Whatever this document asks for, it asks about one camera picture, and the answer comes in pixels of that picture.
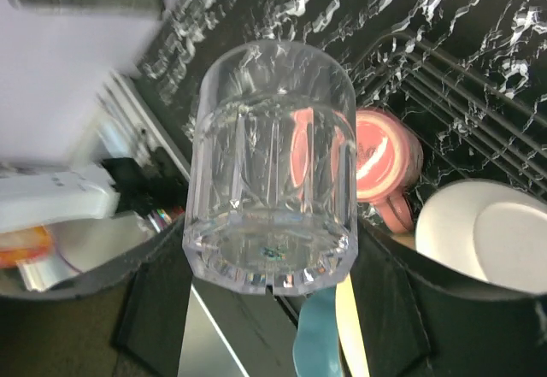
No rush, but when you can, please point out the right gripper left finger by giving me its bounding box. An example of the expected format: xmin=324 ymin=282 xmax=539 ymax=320
xmin=1 ymin=217 xmax=192 ymax=376

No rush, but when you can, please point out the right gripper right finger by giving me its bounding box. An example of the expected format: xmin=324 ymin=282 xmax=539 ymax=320
xmin=350 ymin=221 xmax=546 ymax=376

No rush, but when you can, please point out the orange bird plate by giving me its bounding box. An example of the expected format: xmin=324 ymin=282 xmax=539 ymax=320
xmin=335 ymin=275 xmax=370 ymax=377

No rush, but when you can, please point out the teal scalloped plate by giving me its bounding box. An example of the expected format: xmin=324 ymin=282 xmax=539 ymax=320
xmin=292 ymin=287 xmax=344 ymax=377

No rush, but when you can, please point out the white watermelon pattern plate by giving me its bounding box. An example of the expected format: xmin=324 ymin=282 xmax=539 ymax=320
xmin=415 ymin=180 xmax=546 ymax=294

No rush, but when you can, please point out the pink mug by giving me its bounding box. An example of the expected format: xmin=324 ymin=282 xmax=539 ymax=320
xmin=356 ymin=109 xmax=423 ymax=233

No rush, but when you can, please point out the clear drinking glass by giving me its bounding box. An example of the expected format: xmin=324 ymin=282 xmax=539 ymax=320
xmin=182 ymin=39 xmax=358 ymax=296

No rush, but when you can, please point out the black wire dish rack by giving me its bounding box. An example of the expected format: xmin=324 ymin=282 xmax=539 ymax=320
xmin=351 ymin=32 xmax=546 ymax=200

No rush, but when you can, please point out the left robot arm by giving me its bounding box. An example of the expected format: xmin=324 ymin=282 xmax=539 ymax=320
xmin=1 ymin=164 xmax=120 ymax=233

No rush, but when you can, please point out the black marble pattern mat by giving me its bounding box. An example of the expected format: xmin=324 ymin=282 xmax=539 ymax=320
xmin=136 ymin=0 xmax=546 ymax=209

